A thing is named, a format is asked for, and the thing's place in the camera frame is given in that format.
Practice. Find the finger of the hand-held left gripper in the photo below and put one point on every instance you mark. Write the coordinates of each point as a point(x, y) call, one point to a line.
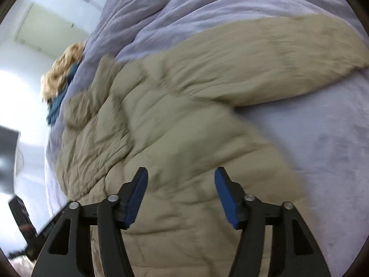
point(50, 222)

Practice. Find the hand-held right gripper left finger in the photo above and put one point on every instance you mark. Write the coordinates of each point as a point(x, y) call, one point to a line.
point(135, 199)

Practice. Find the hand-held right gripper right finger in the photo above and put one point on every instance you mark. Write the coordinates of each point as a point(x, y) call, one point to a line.
point(227, 199)

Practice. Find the beige puffer jacket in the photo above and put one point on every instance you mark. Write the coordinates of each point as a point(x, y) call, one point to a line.
point(178, 106)

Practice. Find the dark flat screen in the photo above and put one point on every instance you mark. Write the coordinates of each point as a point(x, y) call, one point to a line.
point(8, 158)

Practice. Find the teal cloth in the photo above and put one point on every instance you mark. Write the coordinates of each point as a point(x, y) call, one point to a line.
point(57, 104)

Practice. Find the tan fluffy cloth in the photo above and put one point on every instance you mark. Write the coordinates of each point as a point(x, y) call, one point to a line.
point(62, 63)

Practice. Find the cream door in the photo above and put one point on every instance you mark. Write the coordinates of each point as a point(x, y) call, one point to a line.
point(49, 31)

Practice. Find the lavender plush blanket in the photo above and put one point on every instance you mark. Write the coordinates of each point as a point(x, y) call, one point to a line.
point(201, 11)

